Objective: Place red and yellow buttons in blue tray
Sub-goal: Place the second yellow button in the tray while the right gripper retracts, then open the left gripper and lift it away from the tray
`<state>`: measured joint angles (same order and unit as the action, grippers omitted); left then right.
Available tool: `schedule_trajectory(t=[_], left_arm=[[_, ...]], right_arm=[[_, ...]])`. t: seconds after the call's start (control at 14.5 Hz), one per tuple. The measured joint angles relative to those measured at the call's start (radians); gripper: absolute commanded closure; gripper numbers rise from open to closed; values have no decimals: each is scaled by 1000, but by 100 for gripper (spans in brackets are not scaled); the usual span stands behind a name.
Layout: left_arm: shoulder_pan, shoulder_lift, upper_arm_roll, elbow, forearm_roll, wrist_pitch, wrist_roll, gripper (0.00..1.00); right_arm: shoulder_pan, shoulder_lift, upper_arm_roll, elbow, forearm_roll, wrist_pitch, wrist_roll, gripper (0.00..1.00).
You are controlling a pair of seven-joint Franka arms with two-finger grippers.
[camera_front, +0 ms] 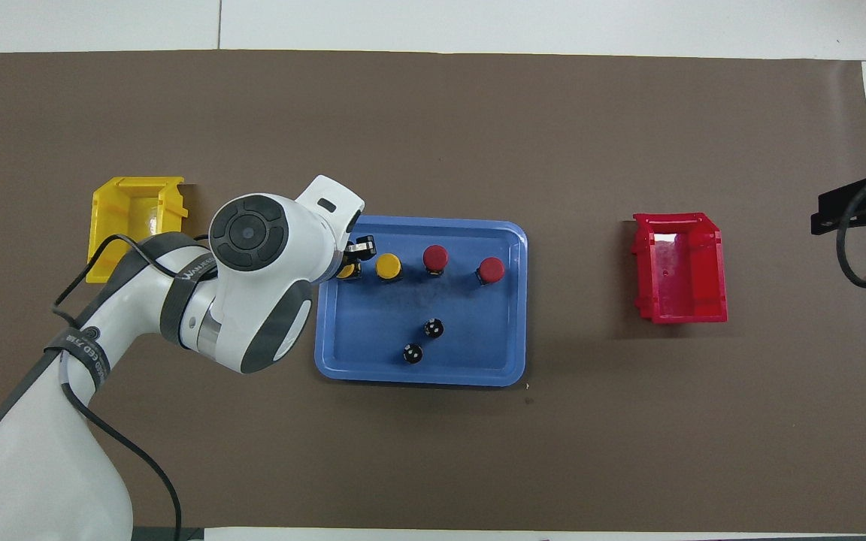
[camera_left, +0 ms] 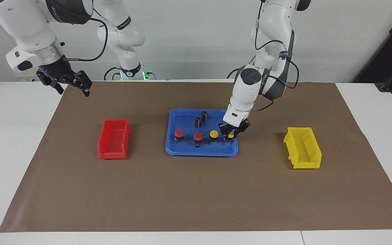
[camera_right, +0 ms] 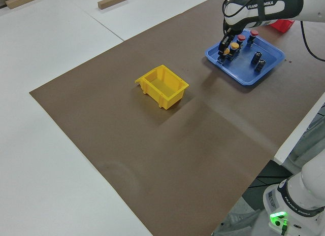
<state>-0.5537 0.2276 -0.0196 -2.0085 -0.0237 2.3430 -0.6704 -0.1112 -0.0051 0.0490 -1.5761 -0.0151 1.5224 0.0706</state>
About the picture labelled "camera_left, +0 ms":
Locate brown paper table mat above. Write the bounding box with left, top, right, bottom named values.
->
left=0, top=81, right=392, bottom=233

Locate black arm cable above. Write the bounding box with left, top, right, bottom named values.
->
left=254, top=0, right=299, bottom=112
left=63, top=16, right=109, bottom=62

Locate red plastic bin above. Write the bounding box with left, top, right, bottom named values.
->
left=97, top=118, right=132, bottom=160

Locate white wall socket box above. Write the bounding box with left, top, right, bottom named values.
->
left=15, top=72, right=43, bottom=82

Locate yellow plastic bin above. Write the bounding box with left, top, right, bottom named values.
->
left=283, top=127, right=322, bottom=169

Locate blue plastic tray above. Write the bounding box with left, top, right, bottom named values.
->
left=165, top=109, right=239, bottom=157

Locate black right base cable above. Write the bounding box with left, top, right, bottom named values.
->
left=104, top=66, right=122, bottom=81

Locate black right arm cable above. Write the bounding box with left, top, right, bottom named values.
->
left=63, top=16, right=109, bottom=62

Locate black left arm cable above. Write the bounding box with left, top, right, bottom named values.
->
left=254, top=0, right=299, bottom=112

